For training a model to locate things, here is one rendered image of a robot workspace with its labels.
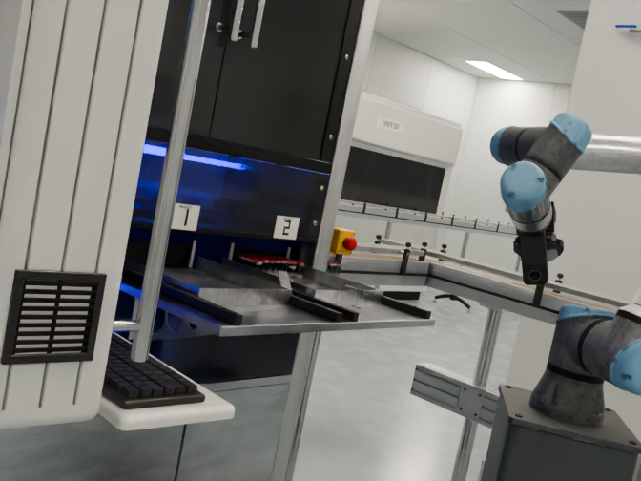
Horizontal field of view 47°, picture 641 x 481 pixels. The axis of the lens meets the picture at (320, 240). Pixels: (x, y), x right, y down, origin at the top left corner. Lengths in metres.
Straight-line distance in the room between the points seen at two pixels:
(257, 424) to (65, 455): 0.57
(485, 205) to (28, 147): 10.12
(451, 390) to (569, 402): 1.19
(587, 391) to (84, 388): 0.99
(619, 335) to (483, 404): 1.25
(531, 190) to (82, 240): 0.72
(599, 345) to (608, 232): 1.63
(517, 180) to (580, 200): 1.88
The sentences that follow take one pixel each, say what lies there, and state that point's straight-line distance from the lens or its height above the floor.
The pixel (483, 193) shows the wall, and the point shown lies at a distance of 10.90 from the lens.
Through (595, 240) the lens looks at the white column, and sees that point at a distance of 3.11.
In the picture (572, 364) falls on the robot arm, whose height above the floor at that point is 0.90.
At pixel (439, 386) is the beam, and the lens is 2.76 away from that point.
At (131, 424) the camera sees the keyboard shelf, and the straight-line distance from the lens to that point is 1.08.
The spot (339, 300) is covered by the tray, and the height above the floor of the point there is 0.89.
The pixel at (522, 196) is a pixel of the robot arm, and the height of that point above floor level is 1.21.
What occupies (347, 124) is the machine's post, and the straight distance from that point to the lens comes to 2.07.
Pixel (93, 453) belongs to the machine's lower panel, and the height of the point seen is 0.46.
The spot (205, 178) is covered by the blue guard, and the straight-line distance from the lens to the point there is 1.75.
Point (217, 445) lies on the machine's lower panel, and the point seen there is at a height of 0.43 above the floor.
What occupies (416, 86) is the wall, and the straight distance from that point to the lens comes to 10.04.
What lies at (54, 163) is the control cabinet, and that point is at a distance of 0.93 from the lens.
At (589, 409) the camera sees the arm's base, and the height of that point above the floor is 0.82.
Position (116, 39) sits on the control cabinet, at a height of 1.30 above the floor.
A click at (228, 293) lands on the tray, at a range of 1.52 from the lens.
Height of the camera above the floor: 1.19
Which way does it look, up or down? 5 degrees down
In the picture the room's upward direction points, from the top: 11 degrees clockwise
